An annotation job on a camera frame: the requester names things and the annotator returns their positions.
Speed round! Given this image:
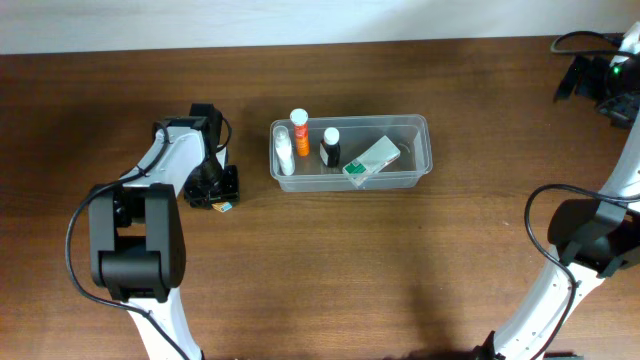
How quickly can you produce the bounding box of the small gold-lidded balm jar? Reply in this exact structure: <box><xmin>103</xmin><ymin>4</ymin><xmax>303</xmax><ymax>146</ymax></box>
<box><xmin>211</xmin><ymin>202</ymin><xmax>233</xmax><ymax>213</ymax></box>

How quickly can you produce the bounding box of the white lotion bottle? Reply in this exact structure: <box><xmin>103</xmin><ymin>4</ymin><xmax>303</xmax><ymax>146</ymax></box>
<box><xmin>273</xmin><ymin>125</ymin><xmax>295</xmax><ymax>176</ymax></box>

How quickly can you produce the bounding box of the orange tube with white cap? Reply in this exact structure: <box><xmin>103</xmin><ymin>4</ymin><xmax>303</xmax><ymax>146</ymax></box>
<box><xmin>290</xmin><ymin>108</ymin><xmax>310</xmax><ymax>157</ymax></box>

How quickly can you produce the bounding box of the dark bottle with white cap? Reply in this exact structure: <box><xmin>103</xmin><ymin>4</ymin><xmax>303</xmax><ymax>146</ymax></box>
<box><xmin>320</xmin><ymin>127</ymin><xmax>341</xmax><ymax>168</ymax></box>

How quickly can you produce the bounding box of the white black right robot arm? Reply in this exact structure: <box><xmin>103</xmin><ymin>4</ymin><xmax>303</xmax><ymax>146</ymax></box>
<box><xmin>472</xmin><ymin>54</ymin><xmax>639</xmax><ymax>359</ymax></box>

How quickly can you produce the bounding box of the clear plastic container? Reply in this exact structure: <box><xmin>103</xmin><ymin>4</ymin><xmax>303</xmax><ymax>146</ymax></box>
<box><xmin>269</xmin><ymin>114</ymin><xmax>433</xmax><ymax>192</ymax></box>

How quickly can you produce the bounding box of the white green medicine box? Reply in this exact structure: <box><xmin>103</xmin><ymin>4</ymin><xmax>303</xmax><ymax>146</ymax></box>
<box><xmin>342</xmin><ymin>136</ymin><xmax>401</xmax><ymax>188</ymax></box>

